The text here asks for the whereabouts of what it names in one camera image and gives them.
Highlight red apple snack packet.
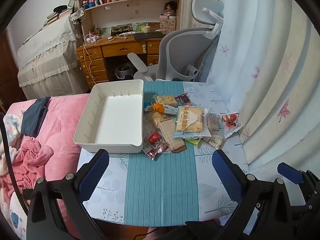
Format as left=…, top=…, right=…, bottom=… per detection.
left=220, top=112, right=242, bottom=139

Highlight green pineapple cake packet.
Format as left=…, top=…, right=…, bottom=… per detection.
left=185, top=139, right=201, bottom=148

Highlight clear pack yellow biscuits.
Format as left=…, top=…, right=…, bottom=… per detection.
left=173, top=106, right=211, bottom=139

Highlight small red brown candy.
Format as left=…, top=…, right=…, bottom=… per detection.
left=143, top=142, right=169, bottom=160

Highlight red pastry packet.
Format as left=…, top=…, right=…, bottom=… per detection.
left=144, top=131, right=162, bottom=146

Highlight long beige wafer pack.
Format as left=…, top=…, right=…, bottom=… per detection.
left=158, top=118, right=187, bottom=153

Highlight dark berry red packet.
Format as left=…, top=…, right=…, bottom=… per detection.
left=175, top=93, right=193, bottom=106

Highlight orange grey snack bar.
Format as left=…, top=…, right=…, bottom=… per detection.
left=144, top=103, right=178, bottom=115

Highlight rice crispy cake pack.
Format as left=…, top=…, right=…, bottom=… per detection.
left=154, top=95, right=178, bottom=107

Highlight clear printed cracker pack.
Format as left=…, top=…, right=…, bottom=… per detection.
left=203, top=113, right=225, bottom=150

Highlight pink bed blanket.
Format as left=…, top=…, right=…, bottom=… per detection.
left=0, top=93, right=91, bottom=240

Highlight dark blue jeans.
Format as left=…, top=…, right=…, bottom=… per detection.
left=21, top=96, right=50, bottom=137

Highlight leaf pattern window curtain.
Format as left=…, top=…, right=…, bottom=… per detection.
left=180, top=0, right=319, bottom=181

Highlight white plastic organizer tray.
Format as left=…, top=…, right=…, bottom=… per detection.
left=73, top=80, right=144, bottom=153

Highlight cloth covered piano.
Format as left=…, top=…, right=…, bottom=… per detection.
left=17, top=16, right=88, bottom=100

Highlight wooden desk with drawers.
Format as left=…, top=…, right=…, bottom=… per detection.
left=76, top=32, right=164, bottom=88

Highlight grey mesh office chair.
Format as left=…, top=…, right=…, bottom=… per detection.
left=127, top=0, right=224, bottom=82

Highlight doll on desk shelf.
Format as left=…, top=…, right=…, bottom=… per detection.
left=162, top=1, right=177, bottom=17

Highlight wooden bookshelf with books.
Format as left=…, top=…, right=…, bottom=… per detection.
left=79, top=0, right=180, bottom=35

